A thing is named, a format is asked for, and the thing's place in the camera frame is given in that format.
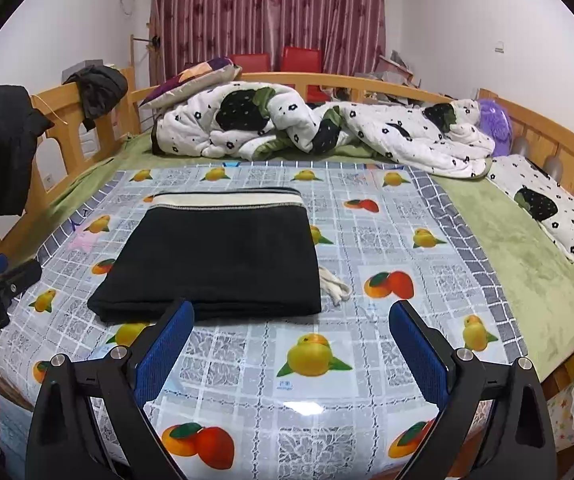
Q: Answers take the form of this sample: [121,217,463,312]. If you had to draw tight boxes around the red chair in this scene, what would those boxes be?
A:
[227,53,271,75]
[281,46,324,103]

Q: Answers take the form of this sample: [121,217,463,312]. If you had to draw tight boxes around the fruit printed plastic tablecloth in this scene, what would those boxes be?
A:
[0,162,530,480]

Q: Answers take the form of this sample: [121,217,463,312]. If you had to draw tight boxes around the wooden coat rack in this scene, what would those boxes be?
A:
[128,20,165,133]

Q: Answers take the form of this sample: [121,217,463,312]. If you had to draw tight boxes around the purple plush toy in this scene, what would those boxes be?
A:
[477,99,514,157]

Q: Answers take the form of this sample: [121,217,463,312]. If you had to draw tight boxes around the black pants with white waistband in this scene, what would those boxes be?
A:
[87,187,353,323]

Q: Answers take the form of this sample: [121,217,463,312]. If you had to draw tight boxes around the white floral pillow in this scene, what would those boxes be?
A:
[487,154,574,263]

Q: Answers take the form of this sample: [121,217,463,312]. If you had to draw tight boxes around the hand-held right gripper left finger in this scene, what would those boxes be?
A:
[26,298,196,480]

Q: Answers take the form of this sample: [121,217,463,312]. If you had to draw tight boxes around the grey box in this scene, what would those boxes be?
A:
[62,60,105,83]

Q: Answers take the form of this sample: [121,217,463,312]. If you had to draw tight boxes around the purple patchwork pillow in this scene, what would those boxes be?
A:
[140,57,243,111]

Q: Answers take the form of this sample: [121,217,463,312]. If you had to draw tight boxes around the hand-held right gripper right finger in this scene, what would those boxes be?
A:
[388,300,558,480]

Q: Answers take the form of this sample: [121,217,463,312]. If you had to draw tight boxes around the pile of cardboard boxes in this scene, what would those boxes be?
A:
[367,50,423,93]

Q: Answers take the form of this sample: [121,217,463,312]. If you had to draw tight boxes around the white floral quilt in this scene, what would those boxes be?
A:
[151,80,496,181]

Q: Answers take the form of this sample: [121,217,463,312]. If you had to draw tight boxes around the maroon flowered curtain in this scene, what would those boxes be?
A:
[149,0,387,78]

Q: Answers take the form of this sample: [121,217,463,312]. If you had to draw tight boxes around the dark grey jacket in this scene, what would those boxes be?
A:
[62,65,129,132]

